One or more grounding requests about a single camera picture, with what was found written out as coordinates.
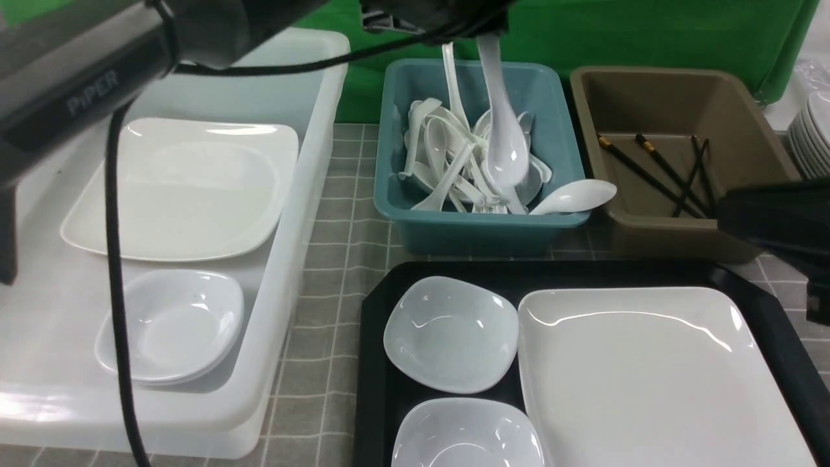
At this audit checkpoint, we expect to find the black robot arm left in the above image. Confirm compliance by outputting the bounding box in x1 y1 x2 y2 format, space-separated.
1 1 512 285

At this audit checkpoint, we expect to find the black serving tray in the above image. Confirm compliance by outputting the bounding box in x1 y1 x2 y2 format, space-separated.
351 259 829 466

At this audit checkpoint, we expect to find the stack of white plates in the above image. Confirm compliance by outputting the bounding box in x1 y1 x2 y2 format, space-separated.
787 91 829 180

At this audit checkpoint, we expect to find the teal plastic bin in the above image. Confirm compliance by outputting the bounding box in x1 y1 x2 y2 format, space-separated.
374 58 590 257

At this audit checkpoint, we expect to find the white square plate in tub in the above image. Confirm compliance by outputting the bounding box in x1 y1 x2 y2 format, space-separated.
60 117 300 263

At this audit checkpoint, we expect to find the large white plastic tub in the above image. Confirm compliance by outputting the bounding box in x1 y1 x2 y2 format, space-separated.
1 66 348 459

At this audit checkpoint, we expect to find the white spoon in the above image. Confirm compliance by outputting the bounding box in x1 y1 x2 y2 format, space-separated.
477 34 530 191
442 42 469 130
529 178 617 215

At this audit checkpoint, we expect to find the upright white spoon in bin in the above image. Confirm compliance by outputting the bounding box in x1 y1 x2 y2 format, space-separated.
442 42 469 130

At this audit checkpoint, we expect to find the white bowl in tub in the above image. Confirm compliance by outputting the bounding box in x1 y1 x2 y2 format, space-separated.
124 269 245 387

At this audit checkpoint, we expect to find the pile of white spoons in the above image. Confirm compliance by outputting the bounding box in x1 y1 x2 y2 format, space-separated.
398 98 553 215

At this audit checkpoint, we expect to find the white spoon on bin rim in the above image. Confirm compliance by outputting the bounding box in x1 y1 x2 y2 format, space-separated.
529 178 617 215

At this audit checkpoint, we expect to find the brown plastic bin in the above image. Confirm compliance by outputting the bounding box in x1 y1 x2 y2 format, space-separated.
570 66 800 264

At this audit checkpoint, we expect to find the large white rice plate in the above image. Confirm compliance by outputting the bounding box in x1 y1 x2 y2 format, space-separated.
517 287 818 466

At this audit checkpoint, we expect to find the white bowl tray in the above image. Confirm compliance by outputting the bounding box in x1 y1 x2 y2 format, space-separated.
390 397 546 466
383 276 519 395

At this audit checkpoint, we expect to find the green backdrop cloth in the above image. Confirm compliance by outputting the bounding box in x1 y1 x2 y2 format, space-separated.
0 0 820 124

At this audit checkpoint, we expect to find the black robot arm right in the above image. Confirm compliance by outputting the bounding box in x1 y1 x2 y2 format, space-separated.
715 178 829 326

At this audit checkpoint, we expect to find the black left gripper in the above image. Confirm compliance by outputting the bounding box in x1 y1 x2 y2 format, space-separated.
359 1 516 38

